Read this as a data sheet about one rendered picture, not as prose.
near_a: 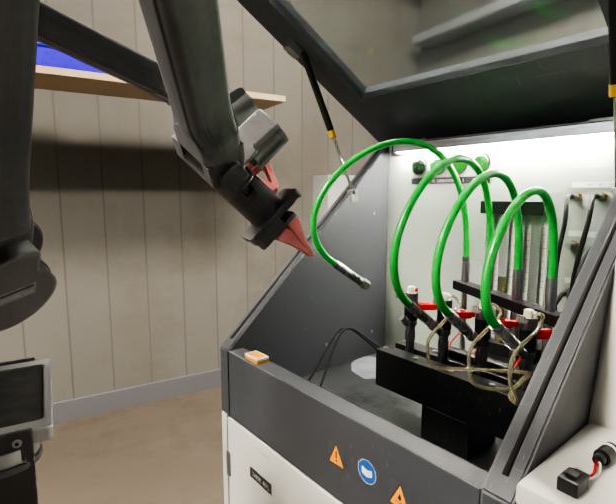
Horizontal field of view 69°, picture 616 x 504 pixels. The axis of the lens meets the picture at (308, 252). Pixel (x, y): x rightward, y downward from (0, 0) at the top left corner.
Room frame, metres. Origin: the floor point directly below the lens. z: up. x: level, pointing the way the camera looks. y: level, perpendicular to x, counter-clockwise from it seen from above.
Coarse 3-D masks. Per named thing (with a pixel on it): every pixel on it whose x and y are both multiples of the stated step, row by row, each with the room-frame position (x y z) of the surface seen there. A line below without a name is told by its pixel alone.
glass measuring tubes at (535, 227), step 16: (480, 208) 1.05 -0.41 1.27; (496, 208) 1.02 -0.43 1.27; (528, 208) 0.96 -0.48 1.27; (544, 208) 0.94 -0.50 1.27; (496, 224) 1.05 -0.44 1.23; (512, 224) 1.02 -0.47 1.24; (528, 224) 0.99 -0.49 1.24; (544, 224) 0.96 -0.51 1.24; (512, 240) 1.02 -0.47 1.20; (528, 240) 0.99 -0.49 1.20; (544, 240) 0.96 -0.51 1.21; (512, 256) 1.02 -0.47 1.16; (528, 256) 0.99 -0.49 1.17; (544, 256) 0.96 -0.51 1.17; (496, 272) 1.04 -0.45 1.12; (512, 272) 1.01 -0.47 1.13; (528, 272) 0.97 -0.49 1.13; (544, 272) 0.96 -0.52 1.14; (496, 288) 1.04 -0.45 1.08; (528, 288) 0.96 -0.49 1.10; (544, 288) 0.96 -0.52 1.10; (496, 336) 1.01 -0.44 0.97; (496, 352) 1.01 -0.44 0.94
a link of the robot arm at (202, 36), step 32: (160, 0) 0.35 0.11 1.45; (192, 0) 0.36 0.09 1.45; (160, 32) 0.38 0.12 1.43; (192, 32) 0.38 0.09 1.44; (160, 64) 0.42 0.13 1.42; (192, 64) 0.41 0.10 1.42; (224, 64) 0.44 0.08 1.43; (192, 96) 0.44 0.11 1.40; (224, 96) 0.48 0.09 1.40; (192, 128) 0.48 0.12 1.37; (224, 128) 0.51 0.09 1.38; (192, 160) 0.56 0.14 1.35; (224, 160) 0.54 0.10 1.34
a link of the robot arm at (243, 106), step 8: (232, 88) 0.98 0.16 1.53; (240, 88) 0.95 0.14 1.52; (232, 96) 0.94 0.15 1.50; (240, 96) 0.95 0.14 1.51; (248, 96) 0.96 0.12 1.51; (232, 104) 0.94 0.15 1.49; (240, 104) 0.95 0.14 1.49; (248, 104) 0.96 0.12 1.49; (240, 112) 0.95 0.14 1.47; (248, 112) 0.96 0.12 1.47; (240, 120) 0.95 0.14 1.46
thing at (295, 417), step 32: (256, 384) 0.89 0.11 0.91; (288, 384) 0.80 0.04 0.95; (256, 416) 0.89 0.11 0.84; (288, 416) 0.80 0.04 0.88; (320, 416) 0.73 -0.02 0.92; (352, 416) 0.68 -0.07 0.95; (288, 448) 0.80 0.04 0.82; (320, 448) 0.73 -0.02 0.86; (352, 448) 0.67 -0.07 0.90; (384, 448) 0.62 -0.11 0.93; (416, 448) 0.59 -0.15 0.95; (320, 480) 0.73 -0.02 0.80; (352, 480) 0.67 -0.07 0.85; (384, 480) 0.62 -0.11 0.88; (416, 480) 0.57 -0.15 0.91; (448, 480) 0.53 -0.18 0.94; (480, 480) 0.52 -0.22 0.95
